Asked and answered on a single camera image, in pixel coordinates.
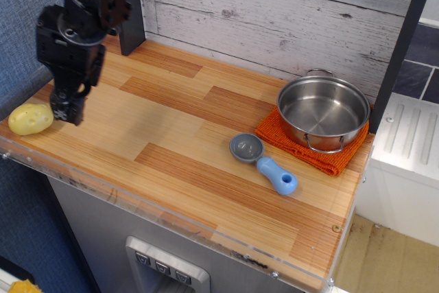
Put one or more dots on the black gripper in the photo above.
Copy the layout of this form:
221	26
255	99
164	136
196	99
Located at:
75	67

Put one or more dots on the stainless steel pot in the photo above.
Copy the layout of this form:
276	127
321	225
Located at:
322	112

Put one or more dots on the orange knitted cloth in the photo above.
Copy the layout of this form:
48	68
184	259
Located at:
332	164

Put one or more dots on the clear acrylic edge guard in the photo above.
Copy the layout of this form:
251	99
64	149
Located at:
246	236

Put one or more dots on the dark grey left post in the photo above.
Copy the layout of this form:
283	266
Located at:
131	32

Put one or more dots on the white ribbed side counter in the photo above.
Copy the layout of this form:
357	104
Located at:
400	187

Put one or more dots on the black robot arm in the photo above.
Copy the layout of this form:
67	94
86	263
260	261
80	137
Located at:
93	18

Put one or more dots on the grey scoop with blue handle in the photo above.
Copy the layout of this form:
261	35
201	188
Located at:
249	148

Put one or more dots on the yellow potato-shaped egg toy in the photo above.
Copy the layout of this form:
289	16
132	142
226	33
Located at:
30	119

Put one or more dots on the yellow black object bottom left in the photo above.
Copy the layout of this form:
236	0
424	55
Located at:
24	287

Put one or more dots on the dark grey post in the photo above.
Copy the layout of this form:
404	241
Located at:
408	28
131	32

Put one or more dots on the silver dispenser button panel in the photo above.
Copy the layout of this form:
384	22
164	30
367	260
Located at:
156	270

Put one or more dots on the dark grey right post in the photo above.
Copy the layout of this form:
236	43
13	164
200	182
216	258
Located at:
408	28

